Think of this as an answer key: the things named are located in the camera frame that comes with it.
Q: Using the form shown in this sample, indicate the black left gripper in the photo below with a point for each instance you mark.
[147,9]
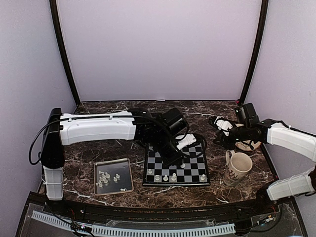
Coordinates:
[177,160]

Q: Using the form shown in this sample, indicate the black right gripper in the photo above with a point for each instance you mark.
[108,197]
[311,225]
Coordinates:
[225,142]

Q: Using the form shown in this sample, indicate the black grey chessboard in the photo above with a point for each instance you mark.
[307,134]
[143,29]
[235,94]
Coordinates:
[196,165]

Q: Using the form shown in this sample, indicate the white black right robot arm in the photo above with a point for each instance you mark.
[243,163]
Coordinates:
[282,136]

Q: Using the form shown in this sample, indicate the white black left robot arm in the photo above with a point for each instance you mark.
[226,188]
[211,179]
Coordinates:
[159,130]

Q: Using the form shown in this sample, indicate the white chess piece cluster left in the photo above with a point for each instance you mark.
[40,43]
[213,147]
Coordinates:
[104,177]

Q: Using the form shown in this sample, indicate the round wooden bird coaster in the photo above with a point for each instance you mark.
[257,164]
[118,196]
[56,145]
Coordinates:
[247,145]

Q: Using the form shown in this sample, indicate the cream floral mug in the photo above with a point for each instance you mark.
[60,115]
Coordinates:
[238,165]

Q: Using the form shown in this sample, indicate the metal tray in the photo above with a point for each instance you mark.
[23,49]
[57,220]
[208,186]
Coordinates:
[113,167]

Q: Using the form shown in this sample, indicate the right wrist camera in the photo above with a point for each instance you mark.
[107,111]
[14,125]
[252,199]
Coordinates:
[221,124]

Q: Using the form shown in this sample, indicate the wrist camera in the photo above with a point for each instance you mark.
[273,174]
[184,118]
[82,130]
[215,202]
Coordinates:
[185,140]
[221,124]

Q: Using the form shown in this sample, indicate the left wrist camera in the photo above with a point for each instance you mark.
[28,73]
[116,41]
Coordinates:
[185,140]

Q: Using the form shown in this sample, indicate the white slotted cable duct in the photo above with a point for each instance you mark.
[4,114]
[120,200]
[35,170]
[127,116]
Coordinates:
[136,229]

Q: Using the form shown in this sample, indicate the black right frame post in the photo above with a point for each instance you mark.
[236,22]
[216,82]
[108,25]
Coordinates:
[255,51]

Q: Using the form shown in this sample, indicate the black frame post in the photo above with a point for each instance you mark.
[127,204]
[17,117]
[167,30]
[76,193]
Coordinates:
[62,51]
[255,51]

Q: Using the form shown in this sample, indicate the black left frame post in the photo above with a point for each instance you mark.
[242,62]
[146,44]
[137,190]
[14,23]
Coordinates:
[62,51]

